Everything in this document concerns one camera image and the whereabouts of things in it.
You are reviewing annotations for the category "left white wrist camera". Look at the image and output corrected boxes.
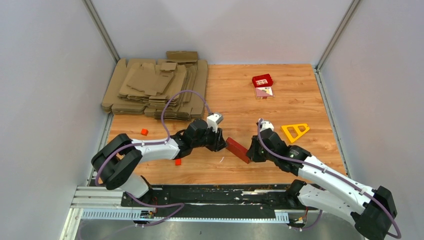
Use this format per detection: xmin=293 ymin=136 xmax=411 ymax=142
xmin=206 ymin=112 xmax=224 ymax=133

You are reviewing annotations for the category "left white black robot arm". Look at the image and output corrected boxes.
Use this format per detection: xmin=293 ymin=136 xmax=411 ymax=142
xmin=91 ymin=119 xmax=227 ymax=207

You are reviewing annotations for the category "red paper box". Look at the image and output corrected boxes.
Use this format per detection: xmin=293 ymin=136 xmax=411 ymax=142
xmin=225 ymin=137 xmax=251 ymax=164

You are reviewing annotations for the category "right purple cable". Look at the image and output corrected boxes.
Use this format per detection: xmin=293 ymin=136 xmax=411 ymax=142
xmin=256 ymin=118 xmax=402 ymax=240

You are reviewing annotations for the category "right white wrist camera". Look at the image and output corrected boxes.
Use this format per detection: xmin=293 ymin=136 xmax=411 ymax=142
xmin=258 ymin=119 xmax=275 ymax=132

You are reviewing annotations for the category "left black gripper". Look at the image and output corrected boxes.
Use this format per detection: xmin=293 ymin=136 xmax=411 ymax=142
xmin=192 ymin=124 xmax=229 ymax=153

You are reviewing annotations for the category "purple cable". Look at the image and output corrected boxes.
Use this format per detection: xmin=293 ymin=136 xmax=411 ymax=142
xmin=94 ymin=90 xmax=214 ymax=229
xmin=256 ymin=118 xmax=402 ymax=240

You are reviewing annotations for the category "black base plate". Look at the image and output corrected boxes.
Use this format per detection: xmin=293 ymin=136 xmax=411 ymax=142
xmin=138 ymin=184 xmax=306 ymax=211

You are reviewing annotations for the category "stack of flat cardboard boxes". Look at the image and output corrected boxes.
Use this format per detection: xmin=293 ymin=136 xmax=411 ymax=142
xmin=101 ymin=51 xmax=209 ymax=121

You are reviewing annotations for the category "small orange cube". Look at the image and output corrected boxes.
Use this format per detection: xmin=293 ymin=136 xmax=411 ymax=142
xmin=140 ymin=128 xmax=149 ymax=136

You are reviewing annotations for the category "clear card box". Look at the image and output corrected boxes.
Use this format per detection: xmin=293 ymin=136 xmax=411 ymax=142
xmin=254 ymin=86 xmax=275 ymax=100

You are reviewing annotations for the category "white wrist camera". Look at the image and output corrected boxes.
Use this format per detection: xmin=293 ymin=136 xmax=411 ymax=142
xmin=258 ymin=119 xmax=275 ymax=132
xmin=206 ymin=112 xmax=224 ymax=133

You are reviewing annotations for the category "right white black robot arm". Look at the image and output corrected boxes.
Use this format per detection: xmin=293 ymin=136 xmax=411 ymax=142
xmin=246 ymin=124 xmax=402 ymax=240

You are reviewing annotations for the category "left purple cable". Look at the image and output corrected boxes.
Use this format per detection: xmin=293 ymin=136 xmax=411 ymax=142
xmin=94 ymin=90 xmax=214 ymax=229

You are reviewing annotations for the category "yellow triangular plastic piece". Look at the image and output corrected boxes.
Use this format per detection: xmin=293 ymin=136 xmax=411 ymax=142
xmin=281 ymin=123 xmax=310 ymax=143

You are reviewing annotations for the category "aluminium frame rail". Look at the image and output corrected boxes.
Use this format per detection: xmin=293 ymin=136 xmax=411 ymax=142
xmin=59 ymin=185 xmax=382 ymax=240

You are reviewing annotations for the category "red toy brick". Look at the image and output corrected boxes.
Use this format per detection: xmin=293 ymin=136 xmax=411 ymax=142
xmin=252 ymin=73 xmax=274 ymax=88

